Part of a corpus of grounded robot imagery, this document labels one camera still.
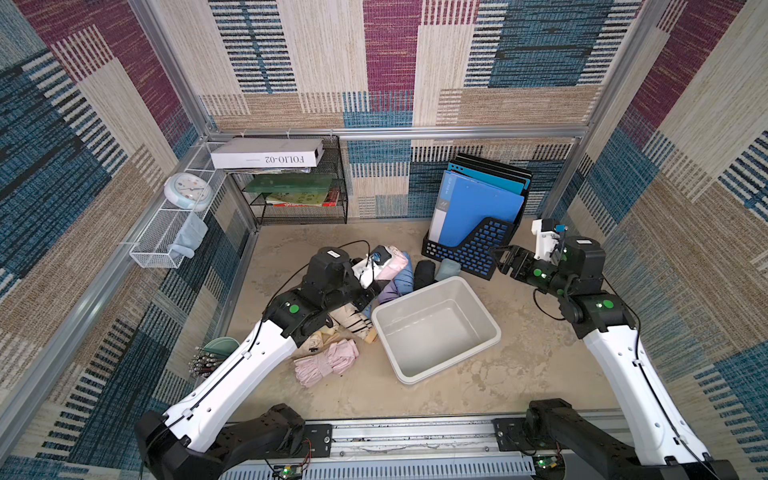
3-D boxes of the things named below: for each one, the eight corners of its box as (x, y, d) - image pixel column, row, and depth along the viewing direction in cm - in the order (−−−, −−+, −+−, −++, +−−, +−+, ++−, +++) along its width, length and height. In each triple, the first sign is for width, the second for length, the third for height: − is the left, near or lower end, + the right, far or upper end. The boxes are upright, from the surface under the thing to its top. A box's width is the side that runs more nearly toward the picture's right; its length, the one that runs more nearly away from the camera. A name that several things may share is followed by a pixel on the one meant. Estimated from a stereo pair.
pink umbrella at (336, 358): (302, 389, 81) (298, 384, 78) (296, 365, 85) (292, 360, 82) (362, 363, 86) (360, 357, 82) (353, 341, 90) (352, 335, 86)
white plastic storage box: (400, 400, 81) (401, 384, 70) (370, 332, 94) (367, 308, 82) (491, 356, 89) (505, 334, 77) (452, 297, 101) (459, 272, 90)
